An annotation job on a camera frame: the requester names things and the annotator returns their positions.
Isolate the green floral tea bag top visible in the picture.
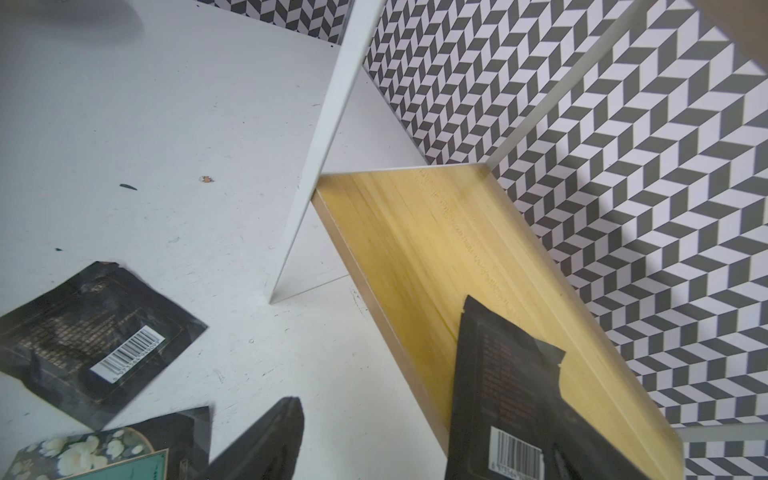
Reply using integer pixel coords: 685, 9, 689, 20
0, 406, 212, 480

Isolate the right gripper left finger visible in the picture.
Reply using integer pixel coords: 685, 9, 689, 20
200, 397, 305, 480

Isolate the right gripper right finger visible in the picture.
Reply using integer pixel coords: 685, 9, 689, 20
551, 413, 647, 480

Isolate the black tea bag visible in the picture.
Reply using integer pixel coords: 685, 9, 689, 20
443, 294, 652, 480
1, 262, 208, 431

